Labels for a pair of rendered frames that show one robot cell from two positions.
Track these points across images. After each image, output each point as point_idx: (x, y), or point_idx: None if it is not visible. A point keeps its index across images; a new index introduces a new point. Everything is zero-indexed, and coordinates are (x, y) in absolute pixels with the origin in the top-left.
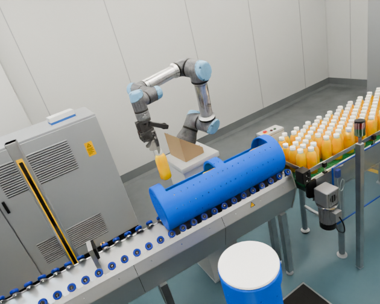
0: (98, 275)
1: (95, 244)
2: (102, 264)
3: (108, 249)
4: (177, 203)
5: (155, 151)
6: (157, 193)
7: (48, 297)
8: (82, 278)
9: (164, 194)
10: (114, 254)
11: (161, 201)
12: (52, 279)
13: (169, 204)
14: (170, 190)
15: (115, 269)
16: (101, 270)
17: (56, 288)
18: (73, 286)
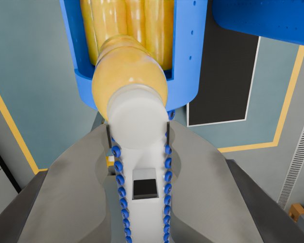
0: (171, 177)
1: (138, 190)
2: (145, 167)
3: (120, 157)
4: (200, 58)
5: (137, 149)
6: (168, 105)
7: (153, 212)
8: (168, 193)
9: (180, 86)
10: (137, 152)
11: (188, 98)
12: (129, 210)
13: (197, 78)
14: (178, 66)
15: (169, 156)
16: (169, 175)
17: (146, 207)
18: (169, 198)
